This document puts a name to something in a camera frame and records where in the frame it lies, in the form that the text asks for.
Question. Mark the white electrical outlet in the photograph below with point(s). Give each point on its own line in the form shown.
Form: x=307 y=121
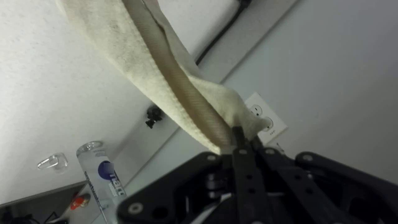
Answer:
x=268 y=120

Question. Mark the clear bottle with blue label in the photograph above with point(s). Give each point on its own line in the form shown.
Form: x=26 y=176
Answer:
x=103 y=175

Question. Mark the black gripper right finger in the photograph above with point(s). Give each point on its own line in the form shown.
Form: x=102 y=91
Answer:
x=327 y=187

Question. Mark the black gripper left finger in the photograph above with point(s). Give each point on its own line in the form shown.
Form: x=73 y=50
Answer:
x=194 y=187

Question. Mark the cream cloth towel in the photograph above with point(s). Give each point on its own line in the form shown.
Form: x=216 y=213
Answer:
x=165 y=70

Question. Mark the clear plastic cup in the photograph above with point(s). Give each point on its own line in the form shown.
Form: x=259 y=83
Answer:
x=52 y=162

